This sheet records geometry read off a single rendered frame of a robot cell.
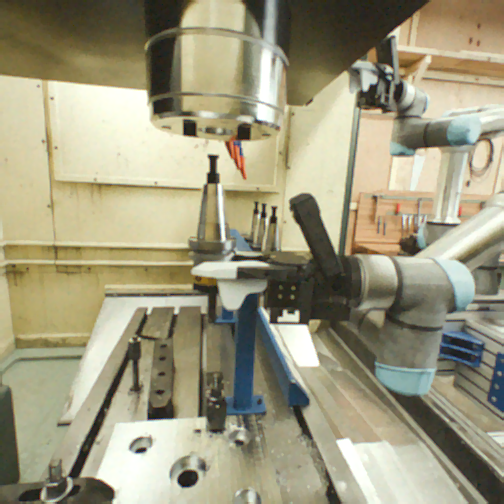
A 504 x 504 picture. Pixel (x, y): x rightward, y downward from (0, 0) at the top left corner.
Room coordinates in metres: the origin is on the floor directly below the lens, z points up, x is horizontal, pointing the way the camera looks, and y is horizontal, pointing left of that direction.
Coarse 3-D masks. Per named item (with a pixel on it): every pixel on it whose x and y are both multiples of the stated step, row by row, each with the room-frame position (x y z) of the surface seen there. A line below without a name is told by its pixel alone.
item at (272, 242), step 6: (270, 228) 0.63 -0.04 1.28; (276, 228) 0.63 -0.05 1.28; (270, 234) 0.63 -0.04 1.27; (276, 234) 0.63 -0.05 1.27; (264, 240) 0.64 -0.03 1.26; (270, 240) 0.63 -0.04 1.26; (276, 240) 0.63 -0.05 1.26; (264, 246) 0.63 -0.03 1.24; (270, 246) 0.62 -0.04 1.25; (276, 246) 0.63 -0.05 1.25
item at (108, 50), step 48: (0, 0) 0.39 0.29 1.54; (48, 0) 0.38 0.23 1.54; (96, 0) 0.37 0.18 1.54; (288, 0) 0.35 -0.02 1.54; (336, 0) 0.35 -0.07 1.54; (384, 0) 0.35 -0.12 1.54; (0, 48) 0.51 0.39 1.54; (48, 48) 0.50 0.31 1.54; (96, 48) 0.49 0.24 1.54; (144, 48) 0.48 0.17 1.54; (336, 48) 0.45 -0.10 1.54; (288, 96) 0.67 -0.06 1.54
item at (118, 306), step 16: (112, 304) 1.27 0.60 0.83; (128, 304) 1.28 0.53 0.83; (144, 304) 1.29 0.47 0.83; (160, 304) 1.30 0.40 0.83; (176, 304) 1.31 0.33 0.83; (192, 304) 1.32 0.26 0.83; (96, 320) 1.18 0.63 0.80; (112, 320) 1.19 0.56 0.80; (128, 320) 1.20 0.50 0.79; (288, 320) 1.30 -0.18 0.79; (96, 336) 1.11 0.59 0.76; (112, 336) 1.12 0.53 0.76; (288, 336) 1.22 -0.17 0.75; (304, 336) 1.23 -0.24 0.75; (96, 352) 1.05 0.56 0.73; (304, 352) 1.15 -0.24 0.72; (80, 368) 0.98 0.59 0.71; (96, 368) 0.99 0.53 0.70; (80, 384) 0.93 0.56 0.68; (80, 400) 0.88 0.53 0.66; (64, 416) 0.84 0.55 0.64
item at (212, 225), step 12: (204, 192) 0.38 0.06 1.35; (216, 192) 0.38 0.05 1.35; (204, 204) 0.38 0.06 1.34; (216, 204) 0.38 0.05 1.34; (204, 216) 0.37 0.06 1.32; (216, 216) 0.37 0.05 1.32; (204, 228) 0.37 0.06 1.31; (216, 228) 0.37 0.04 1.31; (228, 228) 0.39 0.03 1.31; (216, 240) 0.37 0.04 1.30
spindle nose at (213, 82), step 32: (160, 0) 0.33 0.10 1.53; (192, 0) 0.31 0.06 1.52; (224, 0) 0.31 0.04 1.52; (256, 0) 0.32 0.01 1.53; (160, 32) 0.33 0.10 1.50; (192, 32) 0.31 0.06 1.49; (224, 32) 0.31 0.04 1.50; (256, 32) 0.32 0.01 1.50; (288, 32) 0.37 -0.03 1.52; (160, 64) 0.33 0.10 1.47; (192, 64) 0.31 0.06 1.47; (224, 64) 0.31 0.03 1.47; (256, 64) 0.32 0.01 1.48; (288, 64) 0.38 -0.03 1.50; (160, 96) 0.33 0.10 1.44; (192, 96) 0.31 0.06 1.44; (224, 96) 0.31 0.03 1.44; (256, 96) 0.33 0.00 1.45; (160, 128) 0.39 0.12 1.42; (224, 128) 0.37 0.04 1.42; (256, 128) 0.36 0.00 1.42
